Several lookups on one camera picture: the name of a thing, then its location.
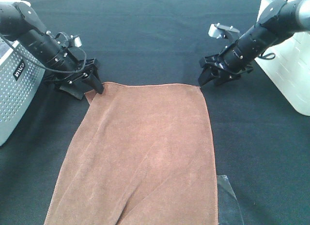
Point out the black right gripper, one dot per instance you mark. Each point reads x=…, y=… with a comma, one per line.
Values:
x=214, y=68

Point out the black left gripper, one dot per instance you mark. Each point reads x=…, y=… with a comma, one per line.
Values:
x=88, y=76

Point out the brown microfibre towel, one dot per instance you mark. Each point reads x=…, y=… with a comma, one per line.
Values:
x=143, y=155

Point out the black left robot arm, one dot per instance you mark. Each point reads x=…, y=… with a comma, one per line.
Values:
x=54, y=53

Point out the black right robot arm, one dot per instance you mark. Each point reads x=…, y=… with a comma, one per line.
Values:
x=279, y=21

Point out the grey perforated laundry basket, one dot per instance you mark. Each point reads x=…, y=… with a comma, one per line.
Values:
x=20, y=78

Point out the white woven storage bin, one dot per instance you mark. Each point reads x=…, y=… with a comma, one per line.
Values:
x=290, y=70

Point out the black table cloth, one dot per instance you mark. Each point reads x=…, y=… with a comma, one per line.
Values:
x=261, y=143

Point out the clear tape strip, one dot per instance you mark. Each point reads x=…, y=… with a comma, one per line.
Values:
x=229, y=212

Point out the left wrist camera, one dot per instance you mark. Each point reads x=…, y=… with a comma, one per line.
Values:
x=74, y=41

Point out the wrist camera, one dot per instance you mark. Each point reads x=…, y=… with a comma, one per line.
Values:
x=74, y=41
x=225, y=32

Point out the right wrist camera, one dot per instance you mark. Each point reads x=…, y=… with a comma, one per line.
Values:
x=225, y=32

